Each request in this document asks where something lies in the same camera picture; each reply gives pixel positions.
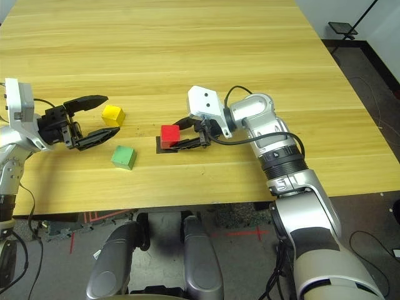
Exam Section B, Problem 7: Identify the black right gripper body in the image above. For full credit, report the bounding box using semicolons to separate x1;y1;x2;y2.
192;114;221;148

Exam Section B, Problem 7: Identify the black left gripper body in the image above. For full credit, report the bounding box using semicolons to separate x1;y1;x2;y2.
37;105;84;148

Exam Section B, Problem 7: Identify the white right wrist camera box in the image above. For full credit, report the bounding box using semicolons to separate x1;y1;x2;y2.
186;85;234;139

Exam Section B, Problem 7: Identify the dark speckled floor mat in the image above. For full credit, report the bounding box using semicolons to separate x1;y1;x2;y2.
212;202;273;229

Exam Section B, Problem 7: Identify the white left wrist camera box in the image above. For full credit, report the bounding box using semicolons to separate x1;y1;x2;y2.
4;77;53;153

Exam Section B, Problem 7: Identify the black flat stand plate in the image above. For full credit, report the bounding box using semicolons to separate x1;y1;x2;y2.
327;21;359;36

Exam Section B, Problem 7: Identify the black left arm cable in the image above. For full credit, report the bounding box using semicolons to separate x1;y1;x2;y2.
17;98;56;300

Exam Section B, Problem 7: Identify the black table leg bar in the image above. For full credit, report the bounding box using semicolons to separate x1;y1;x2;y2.
14;212;79;223
253;201;278;212

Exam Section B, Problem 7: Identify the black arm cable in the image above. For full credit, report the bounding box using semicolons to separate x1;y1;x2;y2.
211;86;306;163
17;98;56;300

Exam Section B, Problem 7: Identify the grey robot leg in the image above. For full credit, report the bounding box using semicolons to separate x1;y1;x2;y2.
182;216;225;300
86;221;148;300

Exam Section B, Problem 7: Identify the grey right robot leg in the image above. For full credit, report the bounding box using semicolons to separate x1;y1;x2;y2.
182;216;225;300

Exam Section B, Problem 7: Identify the grey left robot leg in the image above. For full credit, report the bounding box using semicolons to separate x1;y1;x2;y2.
86;221;148;300

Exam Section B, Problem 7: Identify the black square marker patch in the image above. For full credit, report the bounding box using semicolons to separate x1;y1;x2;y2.
155;136;179;154

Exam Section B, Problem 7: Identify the black stand pole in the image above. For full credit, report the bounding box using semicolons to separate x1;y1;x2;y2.
343;0;381;40

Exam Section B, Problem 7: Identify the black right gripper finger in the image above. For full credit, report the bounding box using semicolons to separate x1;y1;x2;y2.
172;116;198;129
165;136;206;153

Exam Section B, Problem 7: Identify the black hanging cable bundle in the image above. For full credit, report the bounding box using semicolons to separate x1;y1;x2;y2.
259;243;298;300

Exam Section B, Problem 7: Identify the green wooden block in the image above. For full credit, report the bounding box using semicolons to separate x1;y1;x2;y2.
111;144;138;171

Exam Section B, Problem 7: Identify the yellow wooden block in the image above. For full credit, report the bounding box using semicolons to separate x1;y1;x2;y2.
101;104;126;128

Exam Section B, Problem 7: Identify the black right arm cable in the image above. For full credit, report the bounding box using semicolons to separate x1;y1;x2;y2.
211;86;306;163

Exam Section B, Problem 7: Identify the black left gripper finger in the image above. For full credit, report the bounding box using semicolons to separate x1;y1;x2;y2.
76;126;121;151
63;94;109;114

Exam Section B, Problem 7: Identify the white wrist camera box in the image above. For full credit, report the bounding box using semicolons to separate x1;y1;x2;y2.
186;85;234;139
4;77;53;153

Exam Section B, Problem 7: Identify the beige robot torso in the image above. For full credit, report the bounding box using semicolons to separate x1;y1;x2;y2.
129;286;188;300

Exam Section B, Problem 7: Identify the red wooden block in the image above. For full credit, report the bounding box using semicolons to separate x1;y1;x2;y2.
160;124;181;149

